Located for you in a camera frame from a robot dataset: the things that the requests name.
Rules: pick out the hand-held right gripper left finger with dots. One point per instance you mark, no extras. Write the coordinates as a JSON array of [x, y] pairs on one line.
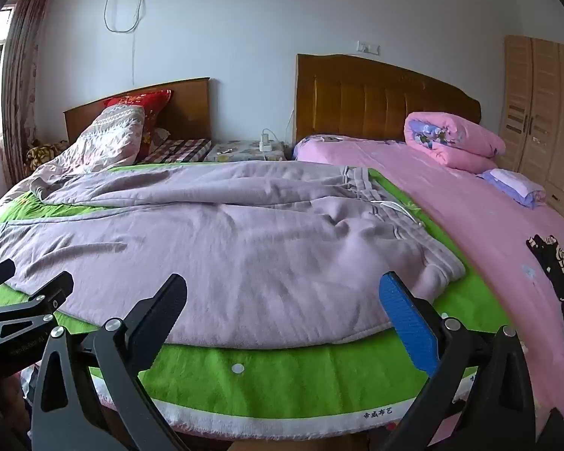
[[167, 300]]

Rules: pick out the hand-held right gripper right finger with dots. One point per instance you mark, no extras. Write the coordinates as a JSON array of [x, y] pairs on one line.
[[406, 314]]

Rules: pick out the lilac pants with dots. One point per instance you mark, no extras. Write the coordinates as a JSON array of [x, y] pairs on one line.
[[239, 253]]

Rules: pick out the pink bed sheet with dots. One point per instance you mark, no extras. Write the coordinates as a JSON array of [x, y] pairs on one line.
[[474, 225]]

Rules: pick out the tiger plush toy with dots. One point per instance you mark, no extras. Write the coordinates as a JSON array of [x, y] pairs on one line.
[[42, 152]]

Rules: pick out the green mat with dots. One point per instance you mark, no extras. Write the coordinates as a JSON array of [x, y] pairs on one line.
[[263, 385]]

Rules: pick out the checked bed sheet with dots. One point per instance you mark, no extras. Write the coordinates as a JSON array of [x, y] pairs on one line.
[[183, 148]]

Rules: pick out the black floral cloth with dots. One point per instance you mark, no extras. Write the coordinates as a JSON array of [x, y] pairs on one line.
[[561, 272]]

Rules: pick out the purple white folded cloth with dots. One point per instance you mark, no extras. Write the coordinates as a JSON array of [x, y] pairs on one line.
[[528, 199]]

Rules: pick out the nightstand with floral cover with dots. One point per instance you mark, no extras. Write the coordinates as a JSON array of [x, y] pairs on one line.
[[244, 150]]

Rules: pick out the pink patterned quilt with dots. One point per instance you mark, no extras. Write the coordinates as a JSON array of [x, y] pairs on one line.
[[113, 136]]

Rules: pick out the folded pink quilt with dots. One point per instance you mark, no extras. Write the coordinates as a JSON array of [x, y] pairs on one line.
[[460, 138]]

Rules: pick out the white charger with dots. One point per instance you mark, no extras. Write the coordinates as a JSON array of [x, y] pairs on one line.
[[265, 143]]

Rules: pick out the pink patterned curtain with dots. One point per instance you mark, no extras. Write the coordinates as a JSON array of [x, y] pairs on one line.
[[26, 80]]

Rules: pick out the dark wooden headboard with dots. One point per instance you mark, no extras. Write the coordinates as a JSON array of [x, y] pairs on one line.
[[188, 103]]

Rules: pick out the red pillow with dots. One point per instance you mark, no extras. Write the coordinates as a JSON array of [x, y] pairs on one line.
[[141, 99]]

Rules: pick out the orange wooden headboard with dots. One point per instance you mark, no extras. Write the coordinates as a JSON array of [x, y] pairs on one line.
[[357, 98]]

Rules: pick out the light wooden wardrobe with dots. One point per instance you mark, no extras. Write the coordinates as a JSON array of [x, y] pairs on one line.
[[545, 117]]

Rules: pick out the white wall socket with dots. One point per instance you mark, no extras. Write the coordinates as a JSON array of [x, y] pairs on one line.
[[368, 48]]

